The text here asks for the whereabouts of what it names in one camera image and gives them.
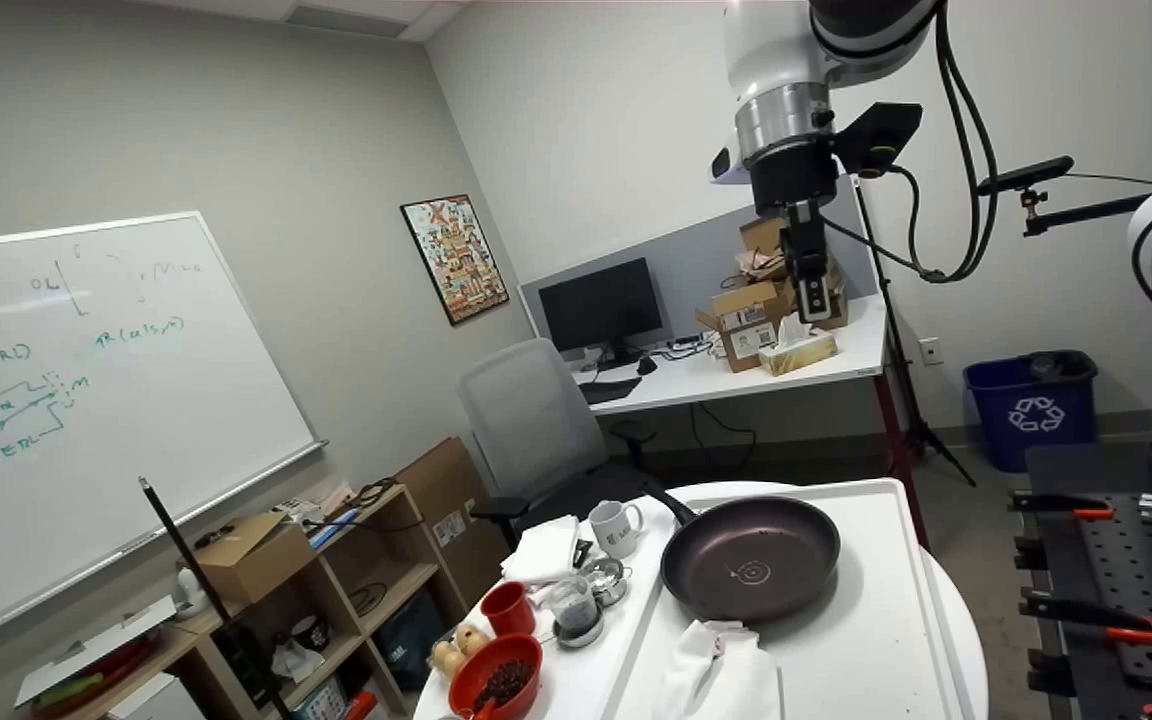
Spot black orange clamp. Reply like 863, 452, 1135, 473
1007, 492, 1116, 525
1019, 589, 1152, 644

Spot white office desk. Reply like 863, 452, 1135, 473
572, 293, 932, 536

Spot black orange clamp lower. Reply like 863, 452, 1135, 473
1019, 589, 1152, 644

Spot white square tray board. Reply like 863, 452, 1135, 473
597, 477, 978, 720

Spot cardboard boxes on desk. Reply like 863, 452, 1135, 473
704, 221, 846, 374

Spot white napkin with red stripes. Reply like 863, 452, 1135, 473
652, 620, 782, 720

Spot white folded cloth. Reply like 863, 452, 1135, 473
499, 516, 578, 583

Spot black camera on stand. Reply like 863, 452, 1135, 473
977, 156, 1149, 235

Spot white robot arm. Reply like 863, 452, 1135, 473
713, 0, 1152, 308

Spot cardboard box on shelf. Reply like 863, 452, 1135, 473
197, 511, 312, 604

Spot grey office chair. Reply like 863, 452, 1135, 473
458, 341, 649, 543

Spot red cup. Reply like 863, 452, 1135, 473
480, 580, 536, 637

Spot wooden shelf unit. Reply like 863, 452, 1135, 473
30, 481, 464, 720

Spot wall whiteboard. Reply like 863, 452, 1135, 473
0, 211, 317, 625

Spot black computer monitor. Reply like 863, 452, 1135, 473
540, 261, 663, 365

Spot black perforated robot table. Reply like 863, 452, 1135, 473
1016, 438, 1152, 720

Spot blue recycling bin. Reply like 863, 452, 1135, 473
965, 352, 1095, 473

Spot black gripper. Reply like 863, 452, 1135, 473
749, 144, 834, 324

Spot red bowl with beans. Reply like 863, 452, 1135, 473
446, 637, 544, 720

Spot white mug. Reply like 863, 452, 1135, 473
588, 498, 644, 558

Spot framed wall poster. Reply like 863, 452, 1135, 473
401, 194, 506, 324

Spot dark brown frying pan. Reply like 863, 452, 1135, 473
656, 489, 841, 625

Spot round white table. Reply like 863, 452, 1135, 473
406, 477, 992, 720

